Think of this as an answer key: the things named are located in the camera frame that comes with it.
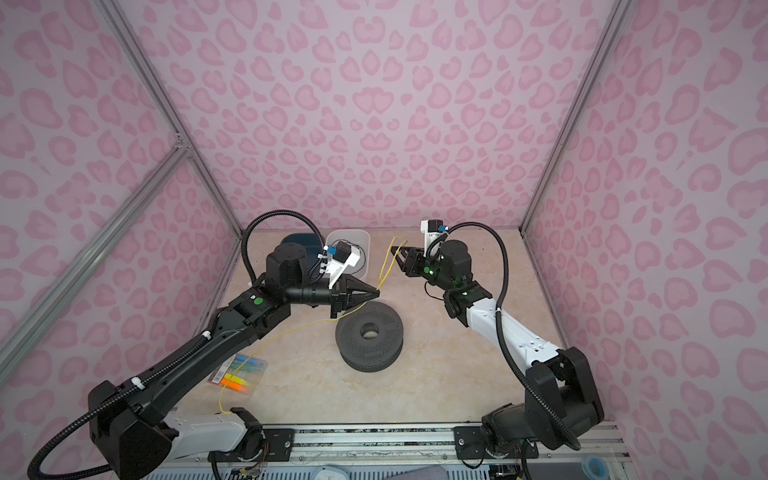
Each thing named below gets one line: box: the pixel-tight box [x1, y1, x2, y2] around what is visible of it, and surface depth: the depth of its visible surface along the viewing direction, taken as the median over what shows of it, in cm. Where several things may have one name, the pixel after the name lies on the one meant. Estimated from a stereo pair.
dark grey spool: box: [335, 300, 404, 373], surface depth 87 cm
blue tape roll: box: [582, 455, 610, 480], surface depth 71 cm
